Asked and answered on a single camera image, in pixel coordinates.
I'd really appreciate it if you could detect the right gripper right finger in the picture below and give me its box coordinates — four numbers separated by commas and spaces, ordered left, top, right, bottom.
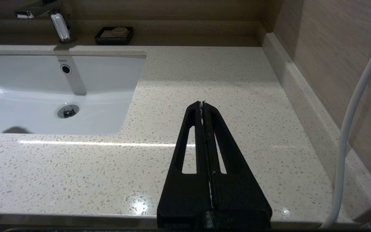
202, 102, 272, 227

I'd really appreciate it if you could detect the white sink basin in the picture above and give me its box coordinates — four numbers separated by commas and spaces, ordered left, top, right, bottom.
0, 54, 147, 136

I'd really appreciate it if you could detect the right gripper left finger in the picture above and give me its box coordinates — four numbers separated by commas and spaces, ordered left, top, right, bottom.
157, 102, 212, 227

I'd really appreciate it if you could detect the white cable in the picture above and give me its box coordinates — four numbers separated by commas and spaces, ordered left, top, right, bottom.
318, 0, 371, 229

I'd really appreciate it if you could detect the chrome faucet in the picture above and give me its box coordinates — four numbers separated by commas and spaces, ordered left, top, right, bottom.
14, 0, 76, 44

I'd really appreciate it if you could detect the chrome sink drain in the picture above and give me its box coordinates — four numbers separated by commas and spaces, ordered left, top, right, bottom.
57, 104, 80, 119

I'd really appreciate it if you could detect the black soap dish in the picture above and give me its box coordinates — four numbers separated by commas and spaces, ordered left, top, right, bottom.
94, 27, 134, 45

